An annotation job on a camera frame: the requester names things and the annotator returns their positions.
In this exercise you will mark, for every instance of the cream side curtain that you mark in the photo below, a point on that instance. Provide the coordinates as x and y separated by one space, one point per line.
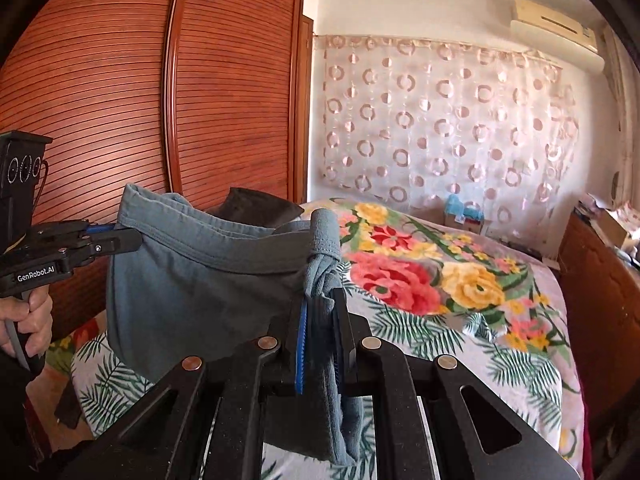
617 110

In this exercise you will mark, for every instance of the folded dark grey garment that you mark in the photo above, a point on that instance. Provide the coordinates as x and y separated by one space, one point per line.
260 207

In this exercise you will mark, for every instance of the wall air conditioner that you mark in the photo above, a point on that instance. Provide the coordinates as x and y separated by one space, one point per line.
550 35

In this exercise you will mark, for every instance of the person's left hand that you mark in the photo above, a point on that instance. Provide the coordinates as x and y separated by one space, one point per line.
37 320

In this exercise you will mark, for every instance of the cardboard box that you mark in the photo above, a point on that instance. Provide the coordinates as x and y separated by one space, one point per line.
615 227

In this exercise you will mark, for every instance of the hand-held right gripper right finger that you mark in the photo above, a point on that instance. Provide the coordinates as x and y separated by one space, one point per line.
341 355

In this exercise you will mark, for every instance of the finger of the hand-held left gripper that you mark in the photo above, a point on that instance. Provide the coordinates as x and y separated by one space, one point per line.
112 244
100 230

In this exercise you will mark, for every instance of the leaf print bed sheet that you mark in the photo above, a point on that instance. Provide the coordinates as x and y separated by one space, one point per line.
500 375

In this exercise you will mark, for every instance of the wooden side cabinet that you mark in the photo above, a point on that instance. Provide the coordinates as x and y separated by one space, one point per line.
600 285

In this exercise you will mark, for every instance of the wooden slatted wardrobe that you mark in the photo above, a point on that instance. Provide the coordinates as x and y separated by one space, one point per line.
225 85

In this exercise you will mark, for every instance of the circle pattern sheer curtain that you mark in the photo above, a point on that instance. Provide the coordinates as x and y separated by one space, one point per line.
450 125

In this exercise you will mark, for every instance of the blue pants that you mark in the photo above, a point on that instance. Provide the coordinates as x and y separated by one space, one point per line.
200 280

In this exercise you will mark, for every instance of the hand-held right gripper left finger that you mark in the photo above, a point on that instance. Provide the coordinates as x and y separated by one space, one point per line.
301 350

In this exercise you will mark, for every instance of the floral blanket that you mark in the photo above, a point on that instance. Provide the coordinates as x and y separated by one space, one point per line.
400 270

